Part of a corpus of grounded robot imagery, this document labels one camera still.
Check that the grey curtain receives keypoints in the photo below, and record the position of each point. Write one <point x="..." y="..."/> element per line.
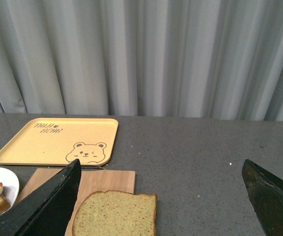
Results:
<point x="220" y="59"/>

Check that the yellow bear tray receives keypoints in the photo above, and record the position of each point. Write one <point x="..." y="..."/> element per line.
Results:
<point x="59" y="141"/>

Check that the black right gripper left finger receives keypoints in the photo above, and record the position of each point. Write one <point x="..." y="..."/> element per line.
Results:
<point x="48" y="209"/>

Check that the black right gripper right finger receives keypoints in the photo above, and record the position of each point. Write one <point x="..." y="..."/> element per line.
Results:
<point x="265" y="192"/>

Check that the white round plate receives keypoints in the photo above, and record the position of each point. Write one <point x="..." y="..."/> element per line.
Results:
<point x="10" y="185"/>

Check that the bamboo cutting board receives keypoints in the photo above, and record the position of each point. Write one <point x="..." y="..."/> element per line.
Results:
<point x="91" y="181"/>

